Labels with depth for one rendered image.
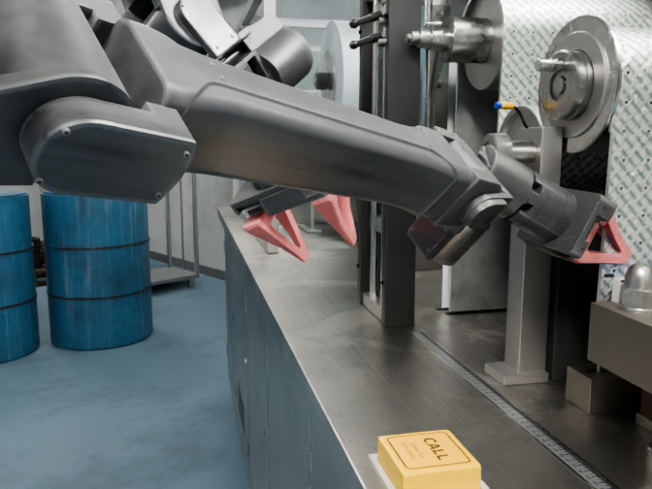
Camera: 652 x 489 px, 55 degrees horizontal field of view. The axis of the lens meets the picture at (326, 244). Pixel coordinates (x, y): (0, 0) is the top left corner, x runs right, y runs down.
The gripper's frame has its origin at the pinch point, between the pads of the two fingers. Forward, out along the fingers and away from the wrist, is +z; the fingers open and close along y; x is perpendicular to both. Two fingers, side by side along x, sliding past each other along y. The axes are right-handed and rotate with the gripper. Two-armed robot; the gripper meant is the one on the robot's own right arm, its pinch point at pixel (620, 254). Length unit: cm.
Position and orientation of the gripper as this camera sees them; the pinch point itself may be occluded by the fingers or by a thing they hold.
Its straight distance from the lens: 74.4
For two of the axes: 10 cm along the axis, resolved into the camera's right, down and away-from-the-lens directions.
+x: 4.6, -8.8, -0.6
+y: 2.2, 1.8, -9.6
